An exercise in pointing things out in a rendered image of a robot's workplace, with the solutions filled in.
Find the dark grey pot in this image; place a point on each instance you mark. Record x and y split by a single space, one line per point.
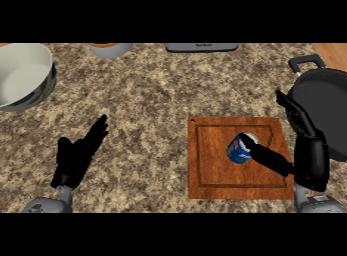
329 110

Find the large white bowl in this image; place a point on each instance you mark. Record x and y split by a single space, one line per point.
16 76

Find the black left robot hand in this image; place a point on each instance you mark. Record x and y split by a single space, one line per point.
78 156

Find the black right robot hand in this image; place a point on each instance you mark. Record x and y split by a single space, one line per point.
310 160

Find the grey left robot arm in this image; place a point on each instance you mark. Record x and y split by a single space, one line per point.
51 201

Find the grey cup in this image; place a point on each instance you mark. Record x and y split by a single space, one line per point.
110 50

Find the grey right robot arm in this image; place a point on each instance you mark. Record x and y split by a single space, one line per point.
317 201

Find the brown wooden cutting board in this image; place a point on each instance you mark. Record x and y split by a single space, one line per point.
215 156

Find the dark grey flat appliance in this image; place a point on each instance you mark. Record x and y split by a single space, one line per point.
202 47

